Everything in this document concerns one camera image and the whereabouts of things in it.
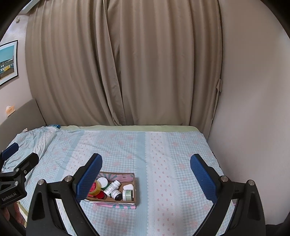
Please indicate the pale green white jar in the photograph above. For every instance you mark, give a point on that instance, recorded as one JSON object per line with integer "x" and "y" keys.
{"x": 127, "y": 195}

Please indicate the white black cream jar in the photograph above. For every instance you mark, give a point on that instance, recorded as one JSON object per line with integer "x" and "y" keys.
{"x": 117, "y": 195}

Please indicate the grey headboard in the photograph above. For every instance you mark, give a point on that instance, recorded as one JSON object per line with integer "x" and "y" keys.
{"x": 28, "y": 116}

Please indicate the green jar white lid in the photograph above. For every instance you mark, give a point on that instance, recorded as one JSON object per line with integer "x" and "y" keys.
{"x": 103, "y": 182}

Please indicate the framed wall picture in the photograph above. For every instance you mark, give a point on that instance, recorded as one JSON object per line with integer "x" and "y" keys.
{"x": 9, "y": 68}

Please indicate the red silver cream jar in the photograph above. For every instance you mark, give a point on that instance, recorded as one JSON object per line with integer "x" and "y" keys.
{"x": 101, "y": 195}

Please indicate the small white box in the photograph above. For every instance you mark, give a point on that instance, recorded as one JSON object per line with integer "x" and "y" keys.
{"x": 128, "y": 187}

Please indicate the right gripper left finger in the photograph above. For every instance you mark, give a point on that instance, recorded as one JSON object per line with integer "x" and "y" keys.
{"x": 44, "y": 217}

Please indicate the cardboard box pink lining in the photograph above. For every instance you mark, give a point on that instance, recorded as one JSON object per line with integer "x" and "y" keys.
{"x": 124, "y": 179}

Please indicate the white pill bottle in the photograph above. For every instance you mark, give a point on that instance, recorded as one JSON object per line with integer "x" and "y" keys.
{"x": 112, "y": 187}

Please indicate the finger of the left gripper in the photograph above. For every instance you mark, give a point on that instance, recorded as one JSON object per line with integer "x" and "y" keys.
{"x": 27, "y": 164}
{"x": 9, "y": 151}

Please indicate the light blue pillow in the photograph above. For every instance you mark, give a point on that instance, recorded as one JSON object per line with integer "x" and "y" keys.
{"x": 33, "y": 141}

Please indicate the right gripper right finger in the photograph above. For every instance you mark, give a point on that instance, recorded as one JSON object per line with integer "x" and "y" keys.
{"x": 248, "y": 215}

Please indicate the checked floral bed sheet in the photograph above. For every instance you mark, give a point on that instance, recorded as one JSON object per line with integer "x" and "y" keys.
{"x": 169, "y": 198}

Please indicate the yellow tape roll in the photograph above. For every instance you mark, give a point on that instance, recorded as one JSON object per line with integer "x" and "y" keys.
{"x": 95, "y": 188}

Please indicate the beige curtain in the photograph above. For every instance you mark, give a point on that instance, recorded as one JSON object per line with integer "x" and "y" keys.
{"x": 125, "y": 62}

